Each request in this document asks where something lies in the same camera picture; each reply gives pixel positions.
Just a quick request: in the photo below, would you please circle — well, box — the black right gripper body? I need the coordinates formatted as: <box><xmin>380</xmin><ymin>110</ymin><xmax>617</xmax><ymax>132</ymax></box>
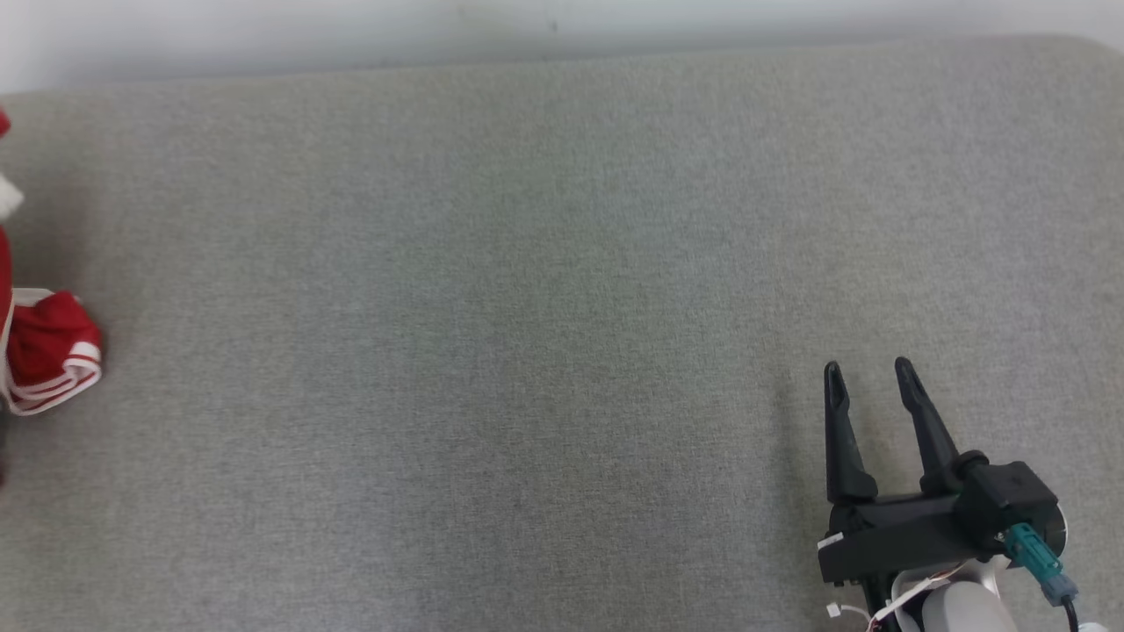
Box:
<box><xmin>817</xmin><ymin>492</ymin><xmax>1004</xmax><ymax>617</ymax></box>

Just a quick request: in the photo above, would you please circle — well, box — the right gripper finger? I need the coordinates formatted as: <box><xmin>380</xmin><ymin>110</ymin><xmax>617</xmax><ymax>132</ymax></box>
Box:
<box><xmin>824</xmin><ymin>359</ymin><xmax>880</xmax><ymax>506</ymax></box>
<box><xmin>894</xmin><ymin>355</ymin><xmax>962</xmax><ymax>495</ymax></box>

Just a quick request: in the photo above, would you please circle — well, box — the red jersey with white sleeves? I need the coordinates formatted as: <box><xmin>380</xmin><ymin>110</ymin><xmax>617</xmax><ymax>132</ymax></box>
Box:
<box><xmin>0</xmin><ymin>105</ymin><xmax>104</xmax><ymax>418</ymax></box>

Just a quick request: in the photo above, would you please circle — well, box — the thin red white wire bundle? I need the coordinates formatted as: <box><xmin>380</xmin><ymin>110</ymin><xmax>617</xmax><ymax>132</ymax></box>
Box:
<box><xmin>825</xmin><ymin>566</ymin><xmax>967</xmax><ymax>631</ymax></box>

